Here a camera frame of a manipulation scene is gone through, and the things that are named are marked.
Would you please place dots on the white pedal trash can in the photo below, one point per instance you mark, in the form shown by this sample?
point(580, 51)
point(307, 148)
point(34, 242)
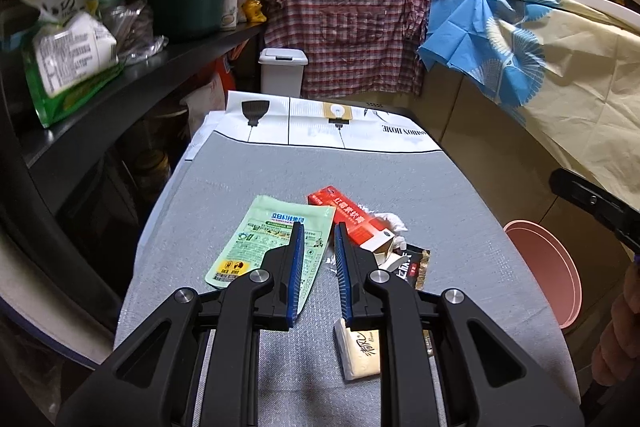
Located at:
point(282, 71)

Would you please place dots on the red bag under shelf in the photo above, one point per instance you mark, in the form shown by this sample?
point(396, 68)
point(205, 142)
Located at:
point(217, 81)

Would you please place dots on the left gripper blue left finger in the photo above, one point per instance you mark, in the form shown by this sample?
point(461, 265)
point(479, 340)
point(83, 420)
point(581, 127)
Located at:
point(296, 251)

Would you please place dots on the black red snack wrapper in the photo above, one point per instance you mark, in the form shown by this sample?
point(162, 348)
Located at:
point(412, 266)

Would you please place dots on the red plaid shirt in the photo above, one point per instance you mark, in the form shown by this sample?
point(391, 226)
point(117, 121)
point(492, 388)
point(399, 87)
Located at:
point(352, 46)

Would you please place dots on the grey table mat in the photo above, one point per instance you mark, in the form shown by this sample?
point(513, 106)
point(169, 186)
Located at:
point(301, 379)

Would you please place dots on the cream blue paper tablecloth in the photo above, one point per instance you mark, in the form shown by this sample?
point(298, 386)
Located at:
point(568, 74)

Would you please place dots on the pink plastic trash bin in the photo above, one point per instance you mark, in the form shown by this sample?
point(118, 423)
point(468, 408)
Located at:
point(553, 268)

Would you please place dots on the person right hand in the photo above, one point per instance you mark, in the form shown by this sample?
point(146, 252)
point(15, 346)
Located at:
point(618, 349)

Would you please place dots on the yellow toy figure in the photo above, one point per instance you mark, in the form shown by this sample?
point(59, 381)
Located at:
point(252, 10)

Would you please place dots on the black metal shelf rack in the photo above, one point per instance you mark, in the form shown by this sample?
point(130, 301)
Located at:
point(74, 195)

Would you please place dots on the red medicine box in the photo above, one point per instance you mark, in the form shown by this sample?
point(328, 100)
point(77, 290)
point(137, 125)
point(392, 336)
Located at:
point(365, 230)

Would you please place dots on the cream gold snack package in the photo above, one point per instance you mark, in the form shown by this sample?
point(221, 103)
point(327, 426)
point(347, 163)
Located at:
point(359, 352)

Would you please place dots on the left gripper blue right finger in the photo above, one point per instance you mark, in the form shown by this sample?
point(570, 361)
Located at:
point(342, 270)

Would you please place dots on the white crumpled tissue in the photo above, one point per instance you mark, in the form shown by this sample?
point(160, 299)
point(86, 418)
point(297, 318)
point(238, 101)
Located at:
point(396, 226)

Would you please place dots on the green printed sachet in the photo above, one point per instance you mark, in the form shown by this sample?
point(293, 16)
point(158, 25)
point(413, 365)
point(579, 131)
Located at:
point(268, 224)

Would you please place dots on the green white food bag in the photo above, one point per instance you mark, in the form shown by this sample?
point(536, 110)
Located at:
point(68, 57)

